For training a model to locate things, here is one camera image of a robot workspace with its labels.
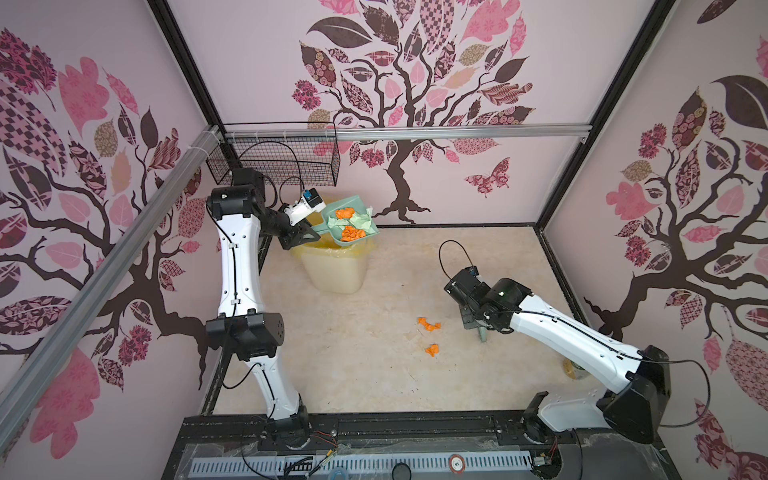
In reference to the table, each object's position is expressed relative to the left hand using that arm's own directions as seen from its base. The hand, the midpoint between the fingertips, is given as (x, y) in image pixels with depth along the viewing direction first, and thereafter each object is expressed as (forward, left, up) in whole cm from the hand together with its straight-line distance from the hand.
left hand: (307, 234), depth 75 cm
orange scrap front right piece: (+1, -11, 0) cm, 11 cm away
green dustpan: (+4, -10, 0) cm, 11 cm away
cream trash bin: (+2, -4, -18) cm, 19 cm away
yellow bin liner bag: (-1, -3, -4) cm, 5 cm away
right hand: (-13, -45, -15) cm, 49 cm away
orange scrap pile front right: (+6, -9, +2) cm, 11 cm away
